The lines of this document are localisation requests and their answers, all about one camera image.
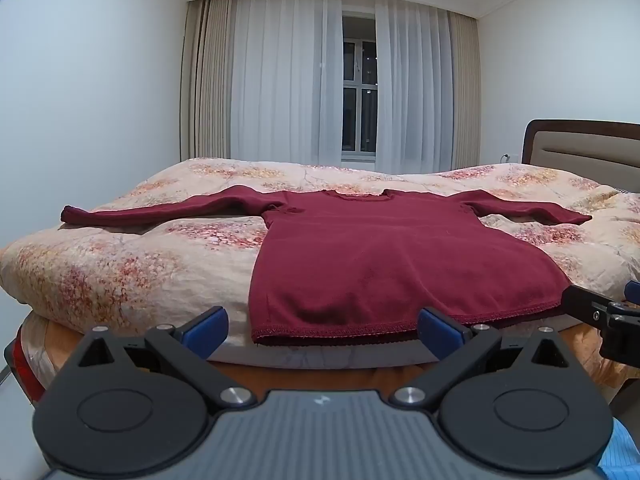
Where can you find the brown padded headboard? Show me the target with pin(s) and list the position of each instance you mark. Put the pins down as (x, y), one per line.
(590, 160)

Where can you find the window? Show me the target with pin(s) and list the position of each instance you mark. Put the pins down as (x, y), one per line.
(359, 110)

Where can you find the orange bed sheet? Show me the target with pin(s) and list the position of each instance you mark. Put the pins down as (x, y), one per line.
(587, 360)

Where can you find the bed with floral blanket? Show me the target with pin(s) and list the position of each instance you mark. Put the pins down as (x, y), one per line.
(150, 270)

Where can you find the sheer white curtain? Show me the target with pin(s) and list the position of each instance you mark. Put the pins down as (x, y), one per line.
(285, 85)
(415, 90)

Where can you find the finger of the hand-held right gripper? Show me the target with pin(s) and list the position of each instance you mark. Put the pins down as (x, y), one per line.
(633, 292)
(587, 310)

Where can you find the dark red sweater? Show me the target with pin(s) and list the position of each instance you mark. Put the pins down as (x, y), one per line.
(375, 260)

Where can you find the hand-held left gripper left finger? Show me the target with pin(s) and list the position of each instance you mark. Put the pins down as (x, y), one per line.
(210, 325)

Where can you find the beige curtain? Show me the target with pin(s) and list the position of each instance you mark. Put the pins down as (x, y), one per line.
(467, 95)
(207, 85)

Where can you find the person's blue clothing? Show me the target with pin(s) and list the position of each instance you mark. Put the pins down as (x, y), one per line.
(622, 455)

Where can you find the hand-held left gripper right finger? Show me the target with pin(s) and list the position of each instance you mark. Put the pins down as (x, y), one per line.
(440, 330)

